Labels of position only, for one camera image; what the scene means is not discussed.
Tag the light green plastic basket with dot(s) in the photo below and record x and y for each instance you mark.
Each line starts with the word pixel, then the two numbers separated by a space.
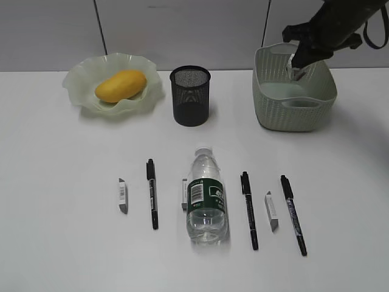
pixel 285 105

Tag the black mesh pen holder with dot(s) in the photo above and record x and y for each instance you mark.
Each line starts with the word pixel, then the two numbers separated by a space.
pixel 190 87

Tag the grey white eraser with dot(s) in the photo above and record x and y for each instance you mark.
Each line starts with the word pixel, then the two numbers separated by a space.
pixel 123 196
pixel 271 211
pixel 184 194

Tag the grey white eraser middle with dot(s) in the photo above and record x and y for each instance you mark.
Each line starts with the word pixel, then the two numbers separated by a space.
pixel 184 194

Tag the clear water bottle green label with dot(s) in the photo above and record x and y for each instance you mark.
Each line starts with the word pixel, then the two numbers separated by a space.
pixel 206 219

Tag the waste paper ball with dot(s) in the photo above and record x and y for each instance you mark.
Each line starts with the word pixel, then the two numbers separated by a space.
pixel 294 74

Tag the yellow mango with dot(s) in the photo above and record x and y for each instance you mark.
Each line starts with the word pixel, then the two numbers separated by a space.
pixel 123 85

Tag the black marker pen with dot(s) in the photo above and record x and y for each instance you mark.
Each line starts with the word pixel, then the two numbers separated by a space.
pixel 289 197
pixel 151 177
pixel 246 191

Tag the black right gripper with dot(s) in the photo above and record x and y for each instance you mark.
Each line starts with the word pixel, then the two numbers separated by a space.
pixel 337 25

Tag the translucent green wavy plate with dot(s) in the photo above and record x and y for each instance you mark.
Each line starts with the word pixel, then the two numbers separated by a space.
pixel 82 80

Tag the grey white eraser left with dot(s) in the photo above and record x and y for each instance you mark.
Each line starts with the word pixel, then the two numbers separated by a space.
pixel 123 196

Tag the grey white eraser right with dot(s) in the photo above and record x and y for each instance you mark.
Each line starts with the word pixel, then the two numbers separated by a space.
pixel 271 211

